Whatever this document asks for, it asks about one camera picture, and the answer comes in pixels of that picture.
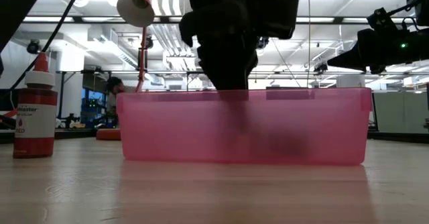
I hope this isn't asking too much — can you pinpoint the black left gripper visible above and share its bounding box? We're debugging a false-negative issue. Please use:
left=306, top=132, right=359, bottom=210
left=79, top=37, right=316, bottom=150
left=179, top=0, right=259, bottom=133

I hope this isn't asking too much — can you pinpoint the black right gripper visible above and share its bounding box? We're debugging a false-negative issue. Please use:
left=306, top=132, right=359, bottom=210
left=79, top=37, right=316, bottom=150
left=326, top=28, right=429, bottom=74

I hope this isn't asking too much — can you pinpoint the large red food coloring bottle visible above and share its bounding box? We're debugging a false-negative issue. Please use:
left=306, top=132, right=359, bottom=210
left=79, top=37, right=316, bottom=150
left=12, top=52, right=58, bottom=160

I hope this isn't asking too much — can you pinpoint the pink translucent plastic bin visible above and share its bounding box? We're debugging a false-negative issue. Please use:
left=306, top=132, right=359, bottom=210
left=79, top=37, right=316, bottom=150
left=115, top=87, right=373, bottom=167

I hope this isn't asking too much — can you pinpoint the green partition panel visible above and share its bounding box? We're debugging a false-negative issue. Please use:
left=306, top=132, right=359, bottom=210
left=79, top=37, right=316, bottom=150
left=373, top=91, right=429, bottom=134

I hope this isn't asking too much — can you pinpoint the red desk lamp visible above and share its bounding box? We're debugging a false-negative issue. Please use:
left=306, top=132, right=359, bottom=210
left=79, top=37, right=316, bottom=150
left=95, top=0, right=156, bottom=142

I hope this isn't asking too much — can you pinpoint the person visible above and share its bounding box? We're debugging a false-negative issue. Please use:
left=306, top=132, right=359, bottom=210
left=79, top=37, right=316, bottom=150
left=106, top=76, right=127, bottom=129

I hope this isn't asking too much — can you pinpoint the blue lit monitor screen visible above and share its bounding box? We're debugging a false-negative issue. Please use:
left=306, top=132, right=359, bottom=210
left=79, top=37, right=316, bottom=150
left=81, top=89, right=107, bottom=117

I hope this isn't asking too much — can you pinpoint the red black clamp tool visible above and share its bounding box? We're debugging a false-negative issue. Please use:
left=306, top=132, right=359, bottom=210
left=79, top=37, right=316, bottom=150
left=0, top=108, right=19, bottom=130

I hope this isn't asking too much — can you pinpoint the thin hanging cable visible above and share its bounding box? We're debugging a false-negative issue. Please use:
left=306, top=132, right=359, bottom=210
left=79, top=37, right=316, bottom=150
left=307, top=0, right=311, bottom=88

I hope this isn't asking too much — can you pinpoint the black horizontal ceiling rail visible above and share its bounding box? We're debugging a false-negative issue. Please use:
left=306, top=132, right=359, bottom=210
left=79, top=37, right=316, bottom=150
left=56, top=70, right=429, bottom=76

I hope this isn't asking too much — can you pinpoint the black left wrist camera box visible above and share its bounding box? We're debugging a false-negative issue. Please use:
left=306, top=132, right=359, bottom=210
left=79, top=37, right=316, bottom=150
left=246, top=0, right=300, bottom=40

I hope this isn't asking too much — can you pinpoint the black overhead frame beam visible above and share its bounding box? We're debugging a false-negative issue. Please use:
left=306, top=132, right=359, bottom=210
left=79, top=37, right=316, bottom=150
left=23, top=15, right=336, bottom=25

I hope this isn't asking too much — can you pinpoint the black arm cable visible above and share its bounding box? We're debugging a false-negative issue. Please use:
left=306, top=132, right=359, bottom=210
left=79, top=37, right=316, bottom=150
left=8, top=0, right=88, bottom=93

